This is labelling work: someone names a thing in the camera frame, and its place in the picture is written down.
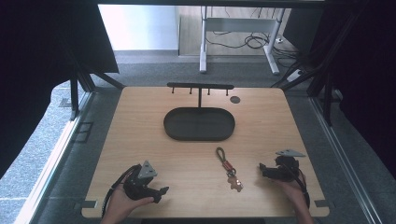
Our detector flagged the black floor cables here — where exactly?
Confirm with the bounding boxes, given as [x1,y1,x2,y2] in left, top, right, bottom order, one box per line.
[205,7,302,68]

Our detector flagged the white metal desk frame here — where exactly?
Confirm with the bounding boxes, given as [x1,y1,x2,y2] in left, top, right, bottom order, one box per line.
[198,5,287,76]

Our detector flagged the black metal stand frame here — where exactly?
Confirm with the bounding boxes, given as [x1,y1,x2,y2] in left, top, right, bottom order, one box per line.
[59,46,126,121]
[270,6,368,127]

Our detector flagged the black key rack with tray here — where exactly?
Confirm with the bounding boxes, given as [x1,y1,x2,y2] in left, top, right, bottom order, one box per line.
[163,81,236,142]

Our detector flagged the black curtain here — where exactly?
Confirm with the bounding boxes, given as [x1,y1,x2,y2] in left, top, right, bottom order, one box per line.
[281,0,396,172]
[0,0,120,180]

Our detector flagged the person's left hand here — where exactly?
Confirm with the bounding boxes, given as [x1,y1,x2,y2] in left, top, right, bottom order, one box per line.
[102,183,156,222]

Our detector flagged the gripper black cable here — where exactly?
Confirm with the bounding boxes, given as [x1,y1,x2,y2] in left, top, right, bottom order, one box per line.
[288,166,312,209]
[100,163,143,219]

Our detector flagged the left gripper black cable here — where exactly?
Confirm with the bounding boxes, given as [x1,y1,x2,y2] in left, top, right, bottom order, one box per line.
[100,163,143,219]

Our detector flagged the person's right hand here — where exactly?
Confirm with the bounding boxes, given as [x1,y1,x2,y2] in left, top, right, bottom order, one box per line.
[273,171,310,210]

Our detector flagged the keychain with brown bear charm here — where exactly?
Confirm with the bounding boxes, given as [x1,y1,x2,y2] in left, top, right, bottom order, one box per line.
[215,147,245,193]

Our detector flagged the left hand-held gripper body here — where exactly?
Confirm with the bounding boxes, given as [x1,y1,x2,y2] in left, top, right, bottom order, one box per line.
[122,160,161,202]

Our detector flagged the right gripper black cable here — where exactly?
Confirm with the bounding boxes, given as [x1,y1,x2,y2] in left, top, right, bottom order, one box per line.
[288,166,312,209]

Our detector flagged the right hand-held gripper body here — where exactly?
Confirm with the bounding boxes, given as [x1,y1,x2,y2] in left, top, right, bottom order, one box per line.
[264,148,307,183]

